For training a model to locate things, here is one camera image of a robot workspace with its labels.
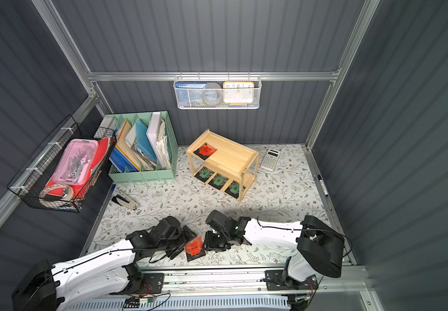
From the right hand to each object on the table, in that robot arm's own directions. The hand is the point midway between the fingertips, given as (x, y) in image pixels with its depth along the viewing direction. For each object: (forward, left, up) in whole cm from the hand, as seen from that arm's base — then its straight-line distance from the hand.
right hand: (206, 246), depth 77 cm
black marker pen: (+37, -61, -11) cm, 72 cm away
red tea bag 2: (0, +5, -5) cm, 8 cm away
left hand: (+3, +6, -2) cm, 7 cm away
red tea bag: (+38, +2, +15) cm, 41 cm away
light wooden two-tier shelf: (+31, -7, +14) cm, 35 cm away
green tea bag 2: (+35, -3, -4) cm, 35 cm away
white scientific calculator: (+50, -33, -5) cm, 61 cm away
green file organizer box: (+43, +33, +12) cm, 55 cm away
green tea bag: (+39, +5, -4) cm, 40 cm away
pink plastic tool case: (+22, +49, +25) cm, 59 cm away
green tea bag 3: (+30, -11, -4) cm, 32 cm away
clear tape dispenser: (+11, +51, +23) cm, 57 cm away
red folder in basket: (+28, +43, +24) cm, 57 cm away
